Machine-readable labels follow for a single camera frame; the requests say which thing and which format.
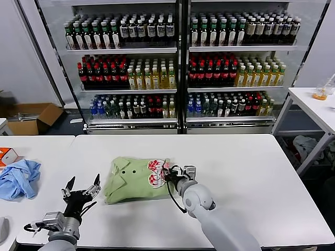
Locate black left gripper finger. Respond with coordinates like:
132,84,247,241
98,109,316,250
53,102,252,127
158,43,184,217
82,173,102,197
61,176,76,198

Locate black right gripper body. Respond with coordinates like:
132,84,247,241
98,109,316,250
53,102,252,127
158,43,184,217
164,169,185,185

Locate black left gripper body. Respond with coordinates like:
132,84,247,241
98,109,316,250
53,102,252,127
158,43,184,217
63,190,92,218

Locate light green shirt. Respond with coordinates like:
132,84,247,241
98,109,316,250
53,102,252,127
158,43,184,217
104,156,176,205

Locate pile of pale clothes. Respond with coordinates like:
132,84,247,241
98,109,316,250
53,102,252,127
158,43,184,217
292,135,326,164

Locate crumpled light blue shirt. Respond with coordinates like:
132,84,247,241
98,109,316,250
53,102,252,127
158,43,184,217
0,158,42,201

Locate orange and white box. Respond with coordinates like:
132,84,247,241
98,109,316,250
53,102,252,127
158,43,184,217
0,147,19,167

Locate grey rounded object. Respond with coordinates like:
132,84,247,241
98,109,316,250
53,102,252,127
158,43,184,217
0,216,10,243

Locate open cardboard box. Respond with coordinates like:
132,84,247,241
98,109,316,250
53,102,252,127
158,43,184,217
7,102,65,135

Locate metal parts in carton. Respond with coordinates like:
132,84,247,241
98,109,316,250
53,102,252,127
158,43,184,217
15,111,40,122

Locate small white table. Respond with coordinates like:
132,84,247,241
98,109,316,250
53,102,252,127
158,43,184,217
0,118,14,136

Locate cola bottle red cap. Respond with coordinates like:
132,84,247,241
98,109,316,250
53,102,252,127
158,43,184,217
110,64,120,89
86,63,96,89
213,60,222,87
79,63,88,89
205,60,214,87
229,60,239,87
197,60,206,87
188,60,198,87
94,64,104,89
221,60,230,87
102,64,111,89
119,64,128,89

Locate dark blurry object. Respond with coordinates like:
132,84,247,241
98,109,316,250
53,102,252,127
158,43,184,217
0,90,17,112

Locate open glass cabinet door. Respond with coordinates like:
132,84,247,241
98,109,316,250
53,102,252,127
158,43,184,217
16,0,79,109
290,0,335,88

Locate drinks display cabinet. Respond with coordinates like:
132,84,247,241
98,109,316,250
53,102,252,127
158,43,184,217
183,0,332,135
35,0,184,135

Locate dark bottle green cap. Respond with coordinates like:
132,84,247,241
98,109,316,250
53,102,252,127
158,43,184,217
228,19,238,47
82,22,92,50
65,23,75,51
110,21,121,50
218,19,228,47
74,22,84,50
91,22,102,50
237,18,247,47
209,19,219,48
101,22,111,50
199,19,209,48
190,20,200,48

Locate dark bottle white label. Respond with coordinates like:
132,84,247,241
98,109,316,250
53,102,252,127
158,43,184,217
129,20,139,40
166,18,175,39
157,19,166,39
137,19,147,40
119,20,130,41
273,17,283,44
147,19,157,40
283,17,293,44
291,17,302,44
264,17,274,44

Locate white side table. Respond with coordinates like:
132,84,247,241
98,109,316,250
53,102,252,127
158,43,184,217
271,86,335,176

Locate clear cup orange contents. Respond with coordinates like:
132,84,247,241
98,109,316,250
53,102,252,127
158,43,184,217
312,86,329,101

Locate clear plastic container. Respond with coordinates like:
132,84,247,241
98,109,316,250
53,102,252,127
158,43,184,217
324,74,335,95

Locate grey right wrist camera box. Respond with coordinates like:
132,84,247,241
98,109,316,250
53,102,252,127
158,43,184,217
183,165,197,181

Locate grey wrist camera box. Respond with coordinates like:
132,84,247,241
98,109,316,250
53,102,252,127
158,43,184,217
183,165,197,181
43,211,65,229

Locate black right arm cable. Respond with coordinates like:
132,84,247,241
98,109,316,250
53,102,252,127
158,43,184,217
167,180,188,214

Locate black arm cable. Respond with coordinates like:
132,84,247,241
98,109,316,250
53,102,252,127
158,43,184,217
23,200,98,234
167,180,188,214

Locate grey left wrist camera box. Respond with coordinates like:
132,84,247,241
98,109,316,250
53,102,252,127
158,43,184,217
43,211,65,229

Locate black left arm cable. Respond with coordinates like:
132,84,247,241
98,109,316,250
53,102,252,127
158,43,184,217
23,200,98,234

